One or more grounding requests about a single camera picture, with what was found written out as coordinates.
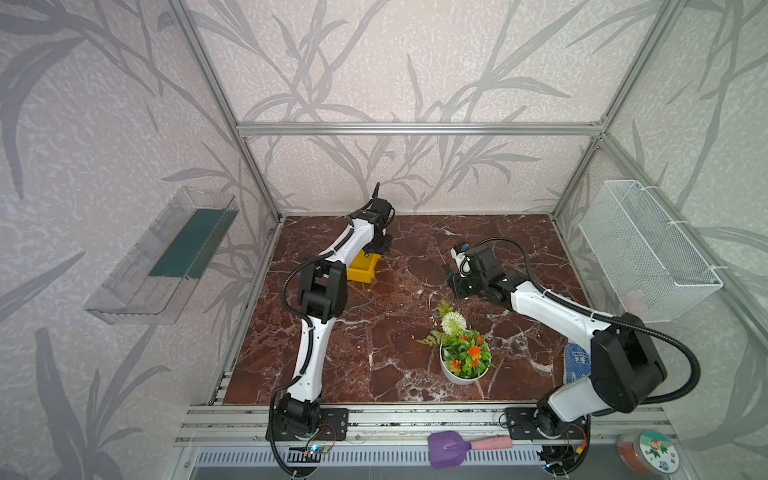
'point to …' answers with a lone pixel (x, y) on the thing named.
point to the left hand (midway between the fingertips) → (384, 239)
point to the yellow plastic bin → (362, 268)
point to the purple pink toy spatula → (448, 448)
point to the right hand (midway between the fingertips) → (452, 271)
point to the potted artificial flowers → (464, 354)
